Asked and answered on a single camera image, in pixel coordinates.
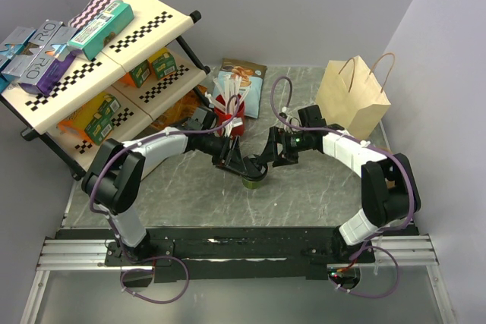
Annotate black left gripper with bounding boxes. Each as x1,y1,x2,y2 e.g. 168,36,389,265
199,131,247,175

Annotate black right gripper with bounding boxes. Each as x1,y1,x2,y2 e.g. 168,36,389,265
257,126,310,168

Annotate black plastic cup lid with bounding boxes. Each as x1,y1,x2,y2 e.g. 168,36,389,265
242,156,268,182

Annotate green paper coffee cup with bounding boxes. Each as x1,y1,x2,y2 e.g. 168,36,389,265
242,178,264,190

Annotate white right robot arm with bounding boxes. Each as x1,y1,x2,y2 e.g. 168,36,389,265
259,105,421,262

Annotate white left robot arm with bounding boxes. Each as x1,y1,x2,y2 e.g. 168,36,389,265
81,107,243,265

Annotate red cup holder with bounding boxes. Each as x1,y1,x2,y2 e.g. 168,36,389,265
214,95,245,137

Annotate orange snack bag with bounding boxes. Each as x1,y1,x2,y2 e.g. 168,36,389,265
150,90,201,131

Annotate white wrapped straws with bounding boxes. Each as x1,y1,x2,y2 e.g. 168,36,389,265
204,75,250,113

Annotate blue snack pouch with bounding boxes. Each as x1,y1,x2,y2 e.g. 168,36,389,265
213,58,267,118

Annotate brown paper bag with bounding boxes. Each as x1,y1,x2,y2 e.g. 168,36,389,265
315,52,396,140

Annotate cream two-tier shelf rack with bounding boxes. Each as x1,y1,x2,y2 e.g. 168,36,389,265
1,0,210,180

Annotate orange green large box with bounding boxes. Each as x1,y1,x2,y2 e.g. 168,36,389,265
57,92,121,146

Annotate teal box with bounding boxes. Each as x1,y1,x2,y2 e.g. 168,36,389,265
68,0,134,61

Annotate silver purple box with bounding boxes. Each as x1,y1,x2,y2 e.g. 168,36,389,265
1,20,78,96

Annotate blue silver box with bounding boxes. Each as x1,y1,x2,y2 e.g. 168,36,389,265
0,27,36,72

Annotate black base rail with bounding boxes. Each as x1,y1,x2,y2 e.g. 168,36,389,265
104,225,418,285

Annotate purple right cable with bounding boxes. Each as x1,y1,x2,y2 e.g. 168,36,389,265
271,76,415,298

